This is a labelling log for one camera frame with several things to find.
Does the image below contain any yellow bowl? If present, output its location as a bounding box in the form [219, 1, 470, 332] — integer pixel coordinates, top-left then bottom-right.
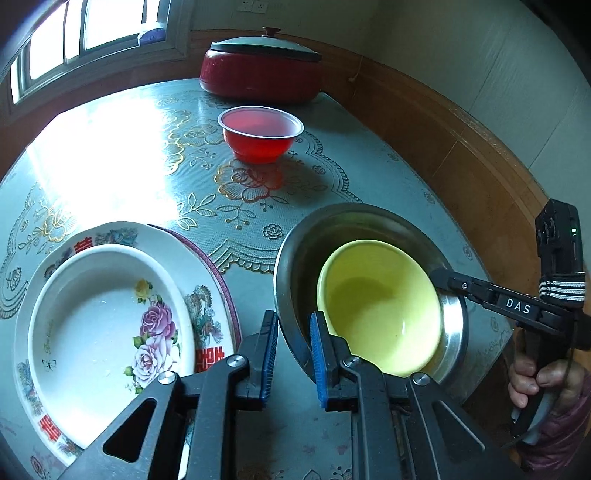
[316, 240, 446, 377]

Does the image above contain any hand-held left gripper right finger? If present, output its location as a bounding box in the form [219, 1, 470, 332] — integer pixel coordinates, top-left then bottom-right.
[310, 311, 527, 480]

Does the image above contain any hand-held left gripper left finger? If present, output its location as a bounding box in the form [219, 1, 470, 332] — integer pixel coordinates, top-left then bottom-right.
[58, 310, 280, 480]

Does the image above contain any person's right hand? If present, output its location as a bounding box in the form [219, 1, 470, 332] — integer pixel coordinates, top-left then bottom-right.
[508, 355, 585, 411]

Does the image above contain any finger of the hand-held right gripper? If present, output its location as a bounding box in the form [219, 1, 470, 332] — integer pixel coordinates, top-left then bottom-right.
[429, 269, 544, 326]

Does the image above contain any white dragon print plate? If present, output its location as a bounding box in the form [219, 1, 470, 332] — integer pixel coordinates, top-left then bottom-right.
[13, 220, 232, 467]

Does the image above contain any steel bowl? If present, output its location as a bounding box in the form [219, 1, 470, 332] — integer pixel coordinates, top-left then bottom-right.
[273, 203, 469, 386]

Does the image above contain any purple rimmed plate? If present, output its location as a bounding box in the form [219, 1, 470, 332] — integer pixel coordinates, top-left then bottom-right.
[145, 224, 242, 356]

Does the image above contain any red electric pot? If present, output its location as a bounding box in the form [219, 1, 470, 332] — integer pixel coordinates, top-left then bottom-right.
[199, 46, 324, 103]

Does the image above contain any red plastic bowl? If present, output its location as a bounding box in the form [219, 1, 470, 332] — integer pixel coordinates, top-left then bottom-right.
[217, 106, 304, 164]

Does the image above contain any white rose print plate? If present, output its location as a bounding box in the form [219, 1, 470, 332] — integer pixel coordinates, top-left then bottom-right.
[28, 244, 197, 450]

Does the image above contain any floral lace tablecloth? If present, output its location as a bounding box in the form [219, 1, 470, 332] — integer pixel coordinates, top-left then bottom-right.
[0, 78, 515, 480]

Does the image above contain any window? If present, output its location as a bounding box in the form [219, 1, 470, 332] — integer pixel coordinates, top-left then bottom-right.
[9, 0, 185, 104]

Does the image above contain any grey pot lid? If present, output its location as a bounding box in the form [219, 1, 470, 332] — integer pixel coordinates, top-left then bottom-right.
[210, 27, 322, 63]

